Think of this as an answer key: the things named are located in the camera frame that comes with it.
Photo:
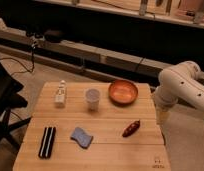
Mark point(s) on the black white striped block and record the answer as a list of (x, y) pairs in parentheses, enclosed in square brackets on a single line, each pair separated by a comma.
[(47, 143)]

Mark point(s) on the translucent plastic cup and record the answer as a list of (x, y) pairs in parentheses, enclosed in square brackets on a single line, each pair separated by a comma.
[(92, 98)]

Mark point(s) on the black power adapter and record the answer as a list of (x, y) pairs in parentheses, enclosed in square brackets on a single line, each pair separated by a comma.
[(54, 36)]

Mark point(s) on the dark red chili pepper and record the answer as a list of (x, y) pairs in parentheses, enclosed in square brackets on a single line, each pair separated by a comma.
[(131, 129)]

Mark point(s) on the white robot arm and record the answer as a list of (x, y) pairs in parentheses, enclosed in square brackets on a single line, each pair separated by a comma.
[(178, 81)]

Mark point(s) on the black office chair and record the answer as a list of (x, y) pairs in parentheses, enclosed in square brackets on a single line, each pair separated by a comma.
[(10, 99)]

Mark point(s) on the blue sponge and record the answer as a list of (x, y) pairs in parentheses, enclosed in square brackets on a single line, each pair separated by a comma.
[(81, 137)]

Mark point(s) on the small white bottle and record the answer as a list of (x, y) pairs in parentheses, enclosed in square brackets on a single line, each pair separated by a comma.
[(60, 94)]

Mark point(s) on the orange wooden bowl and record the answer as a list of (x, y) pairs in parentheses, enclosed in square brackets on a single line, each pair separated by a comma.
[(123, 92)]

